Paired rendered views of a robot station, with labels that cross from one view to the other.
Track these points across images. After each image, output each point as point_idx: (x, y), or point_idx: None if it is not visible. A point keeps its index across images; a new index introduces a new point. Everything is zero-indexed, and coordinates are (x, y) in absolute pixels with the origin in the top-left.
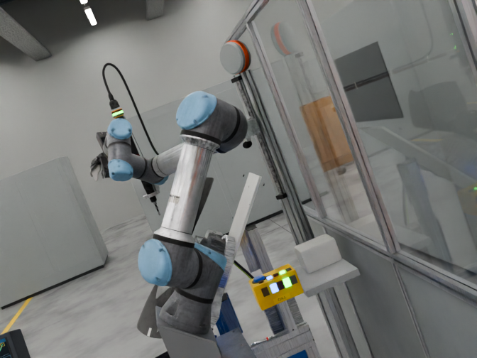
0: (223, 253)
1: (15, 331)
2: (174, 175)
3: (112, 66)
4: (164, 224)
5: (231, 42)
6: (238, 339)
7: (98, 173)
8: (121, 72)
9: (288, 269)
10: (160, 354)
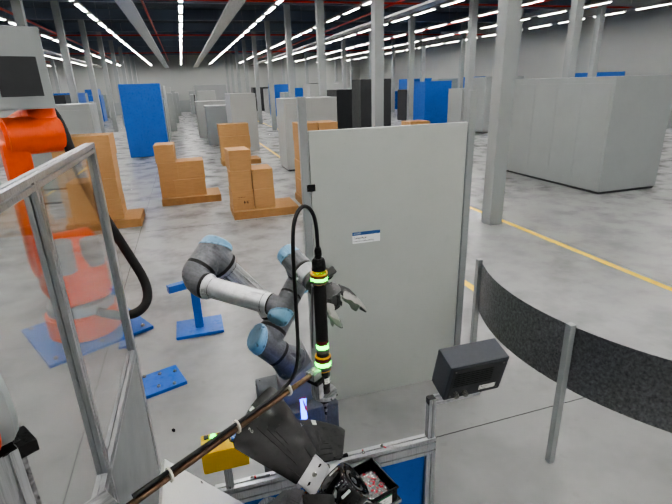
0: (269, 501)
1: (444, 359)
2: (250, 275)
3: (298, 213)
4: None
5: None
6: None
7: (349, 304)
8: (291, 229)
9: (206, 435)
10: (375, 498)
